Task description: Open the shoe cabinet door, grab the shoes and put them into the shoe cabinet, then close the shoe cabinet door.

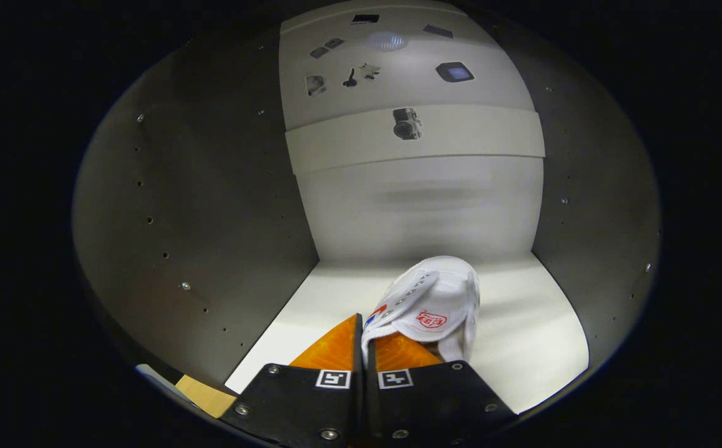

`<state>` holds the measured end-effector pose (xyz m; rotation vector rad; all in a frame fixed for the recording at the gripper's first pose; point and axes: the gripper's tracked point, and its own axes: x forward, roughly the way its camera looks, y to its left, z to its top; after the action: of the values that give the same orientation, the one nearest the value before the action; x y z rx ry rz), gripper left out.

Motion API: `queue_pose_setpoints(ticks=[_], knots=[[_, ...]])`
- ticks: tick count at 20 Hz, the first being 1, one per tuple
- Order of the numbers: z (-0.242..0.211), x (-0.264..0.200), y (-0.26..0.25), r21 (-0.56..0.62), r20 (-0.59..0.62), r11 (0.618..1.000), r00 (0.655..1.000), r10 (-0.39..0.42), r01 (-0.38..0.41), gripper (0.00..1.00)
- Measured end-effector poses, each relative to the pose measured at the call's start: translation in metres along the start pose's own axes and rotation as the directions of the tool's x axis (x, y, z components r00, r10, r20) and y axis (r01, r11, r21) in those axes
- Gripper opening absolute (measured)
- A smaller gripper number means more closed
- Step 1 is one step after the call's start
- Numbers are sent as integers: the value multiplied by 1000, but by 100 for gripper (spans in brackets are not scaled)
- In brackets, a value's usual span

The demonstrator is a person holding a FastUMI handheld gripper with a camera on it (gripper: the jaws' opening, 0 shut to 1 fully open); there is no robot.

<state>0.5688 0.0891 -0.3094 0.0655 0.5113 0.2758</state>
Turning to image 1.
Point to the white canvas shoe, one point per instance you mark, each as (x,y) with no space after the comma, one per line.
(435,292)

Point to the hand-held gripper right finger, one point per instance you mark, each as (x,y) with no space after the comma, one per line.
(435,404)

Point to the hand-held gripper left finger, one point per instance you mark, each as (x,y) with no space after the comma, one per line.
(359,354)

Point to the dark grey shoe cabinet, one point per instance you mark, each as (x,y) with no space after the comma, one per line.
(199,186)

